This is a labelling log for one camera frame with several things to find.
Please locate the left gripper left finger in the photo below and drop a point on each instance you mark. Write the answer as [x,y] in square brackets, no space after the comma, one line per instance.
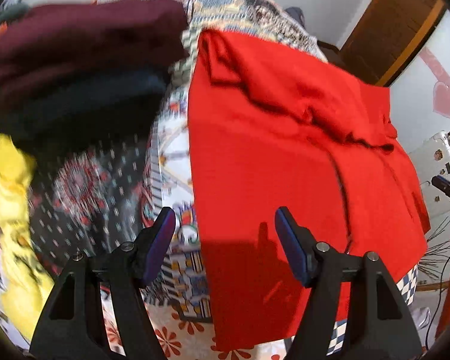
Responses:
[95,309]

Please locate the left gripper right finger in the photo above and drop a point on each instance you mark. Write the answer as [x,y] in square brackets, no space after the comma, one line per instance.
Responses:
[378,325]

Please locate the red zip jacket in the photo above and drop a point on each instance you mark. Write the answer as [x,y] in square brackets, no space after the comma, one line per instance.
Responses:
[271,126]

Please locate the white stickered laptop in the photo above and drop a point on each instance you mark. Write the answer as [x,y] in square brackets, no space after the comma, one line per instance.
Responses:
[431,159]

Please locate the yellow printed garment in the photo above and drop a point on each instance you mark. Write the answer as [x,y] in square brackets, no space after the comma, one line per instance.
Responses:
[28,284]

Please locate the patchwork patterned bedspread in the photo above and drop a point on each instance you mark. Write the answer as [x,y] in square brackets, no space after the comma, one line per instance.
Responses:
[99,197]

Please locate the wooden wardrobe with sliding door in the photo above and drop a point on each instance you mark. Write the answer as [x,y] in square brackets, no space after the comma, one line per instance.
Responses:
[404,46]

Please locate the dark navy folded garment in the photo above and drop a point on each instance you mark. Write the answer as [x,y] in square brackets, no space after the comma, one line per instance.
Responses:
[81,113]

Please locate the grey blue backpack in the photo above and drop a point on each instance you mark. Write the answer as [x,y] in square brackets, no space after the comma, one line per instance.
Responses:
[297,14]

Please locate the maroon folded garment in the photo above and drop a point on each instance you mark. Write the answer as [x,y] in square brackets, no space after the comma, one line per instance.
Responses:
[55,41]

